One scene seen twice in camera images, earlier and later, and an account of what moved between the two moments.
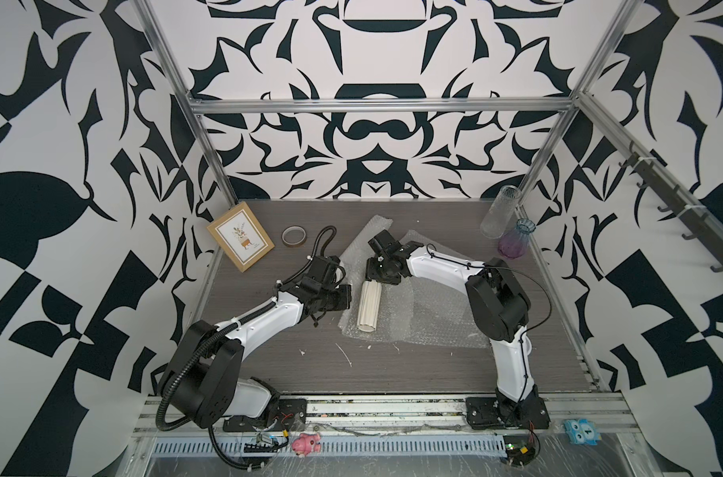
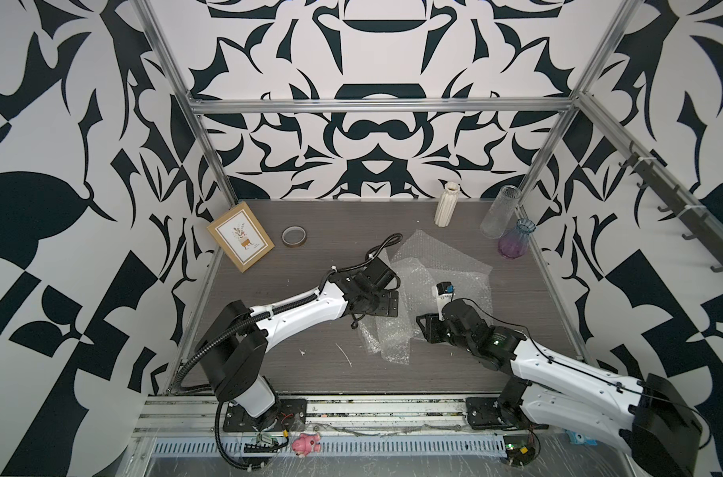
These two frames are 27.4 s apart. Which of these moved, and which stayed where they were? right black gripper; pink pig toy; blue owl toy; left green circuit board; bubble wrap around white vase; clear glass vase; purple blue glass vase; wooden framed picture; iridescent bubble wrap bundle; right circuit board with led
Moved: right black gripper; bubble wrap around white vase
Stayed: left green circuit board; blue owl toy; iridescent bubble wrap bundle; pink pig toy; purple blue glass vase; right circuit board with led; wooden framed picture; clear glass vase
